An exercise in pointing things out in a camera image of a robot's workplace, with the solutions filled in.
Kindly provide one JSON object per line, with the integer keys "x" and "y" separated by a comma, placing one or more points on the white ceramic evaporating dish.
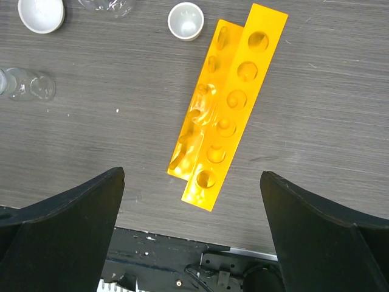
{"x": 41, "y": 16}

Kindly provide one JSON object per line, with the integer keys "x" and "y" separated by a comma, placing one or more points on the small white ceramic crucible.
{"x": 186, "y": 21}

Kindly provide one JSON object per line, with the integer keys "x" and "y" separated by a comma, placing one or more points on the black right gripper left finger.
{"x": 61, "y": 243}

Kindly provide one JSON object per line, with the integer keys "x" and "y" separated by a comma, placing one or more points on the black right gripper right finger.
{"x": 322, "y": 245}

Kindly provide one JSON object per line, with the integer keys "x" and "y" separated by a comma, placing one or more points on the yellow test tube rack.
{"x": 229, "y": 83}

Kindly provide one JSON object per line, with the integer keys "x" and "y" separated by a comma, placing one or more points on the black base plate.
{"x": 143, "y": 261}

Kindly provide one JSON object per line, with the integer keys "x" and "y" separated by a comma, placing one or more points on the small clear glass beaker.
{"x": 22, "y": 85}

